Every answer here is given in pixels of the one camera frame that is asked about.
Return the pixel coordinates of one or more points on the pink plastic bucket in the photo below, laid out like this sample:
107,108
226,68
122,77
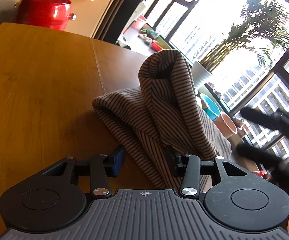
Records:
225,125

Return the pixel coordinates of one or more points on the red planter with greens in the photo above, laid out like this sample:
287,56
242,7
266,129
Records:
156,46

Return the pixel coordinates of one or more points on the striped brown garment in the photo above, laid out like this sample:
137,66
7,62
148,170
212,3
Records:
162,111

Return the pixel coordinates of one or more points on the tall green bamboo plant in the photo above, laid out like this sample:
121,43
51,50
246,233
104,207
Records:
261,20

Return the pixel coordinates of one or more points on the red round stool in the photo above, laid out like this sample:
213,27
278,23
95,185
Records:
52,14

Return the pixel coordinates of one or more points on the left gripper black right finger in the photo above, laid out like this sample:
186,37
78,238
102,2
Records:
189,168

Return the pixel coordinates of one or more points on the pink basin far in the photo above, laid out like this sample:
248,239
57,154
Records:
139,23

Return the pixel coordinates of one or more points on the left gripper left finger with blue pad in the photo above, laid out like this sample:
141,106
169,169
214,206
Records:
101,167

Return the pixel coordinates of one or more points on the teal plastic basin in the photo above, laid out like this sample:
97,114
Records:
209,106

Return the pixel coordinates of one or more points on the beige storage box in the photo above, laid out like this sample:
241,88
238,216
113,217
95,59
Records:
89,15

